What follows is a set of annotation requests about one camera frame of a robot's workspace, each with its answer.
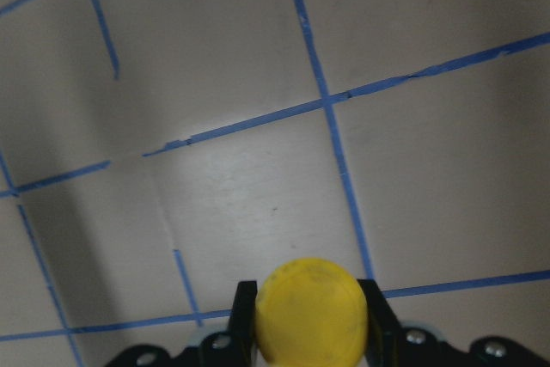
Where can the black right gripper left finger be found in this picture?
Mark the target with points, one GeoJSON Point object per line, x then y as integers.
{"type": "Point", "coordinates": [241, 323]}

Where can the yellow push button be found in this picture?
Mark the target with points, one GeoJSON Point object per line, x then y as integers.
{"type": "Point", "coordinates": [311, 312]}

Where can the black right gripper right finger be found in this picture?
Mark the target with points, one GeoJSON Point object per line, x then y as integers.
{"type": "Point", "coordinates": [383, 327]}

